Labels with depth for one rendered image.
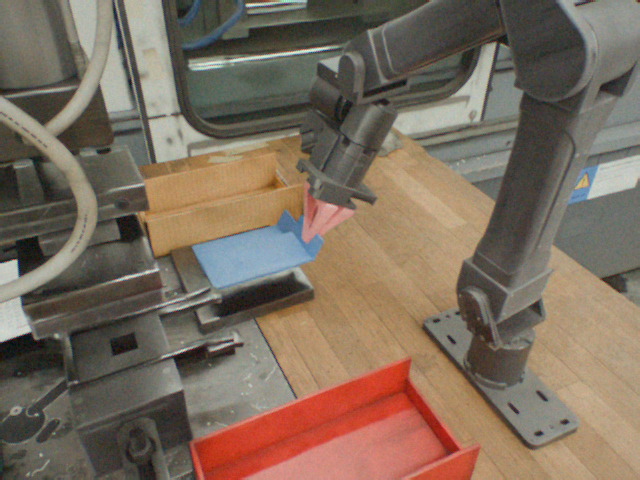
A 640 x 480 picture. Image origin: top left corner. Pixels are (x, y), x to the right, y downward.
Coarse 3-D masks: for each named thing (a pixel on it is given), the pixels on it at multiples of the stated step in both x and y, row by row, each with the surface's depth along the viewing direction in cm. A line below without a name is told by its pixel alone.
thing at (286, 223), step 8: (288, 216) 85; (280, 224) 87; (288, 224) 85; (248, 232) 86; (256, 232) 86; (264, 232) 86; (272, 232) 86; (280, 232) 86; (216, 240) 84; (224, 240) 85; (232, 240) 85; (240, 240) 85; (248, 240) 85; (200, 248) 83; (208, 248) 83; (216, 248) 83; (200, 264) 80
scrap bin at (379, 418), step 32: (352, 384) 59; (384, 384) 62; (256, 416) 56; (288, 416) 58; (320, 416) 60; (352, 416) 62; (384, 416) 62; (416, 416) 62; (192, 448) 53; (224, 448) 56; (256, 448) 58; (288, 448) 59; (320, 448) 59; (352, 448) 59; (384, 448) 59; (416, 448) 59; (448, 448) 58; (480, 448) 53
